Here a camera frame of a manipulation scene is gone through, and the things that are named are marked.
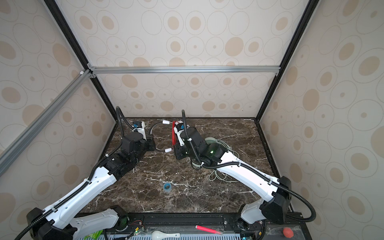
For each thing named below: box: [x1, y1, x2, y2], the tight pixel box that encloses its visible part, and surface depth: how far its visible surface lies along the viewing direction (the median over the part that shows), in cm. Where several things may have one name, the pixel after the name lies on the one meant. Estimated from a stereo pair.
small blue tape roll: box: [163, 182, 172, 192], surface depth 87 cm
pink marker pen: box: [195, 225, 223, 235], surface depth 73 cm
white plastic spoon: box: [151, 230, 181, 240], surface depth 71 cm
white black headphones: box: [149, 120, 173, 153], surface depth 73 cm
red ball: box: [282, 227, 294, 238], surface depth 70 cm
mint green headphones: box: [191, 137, 232, 169], surface depth 49 cm
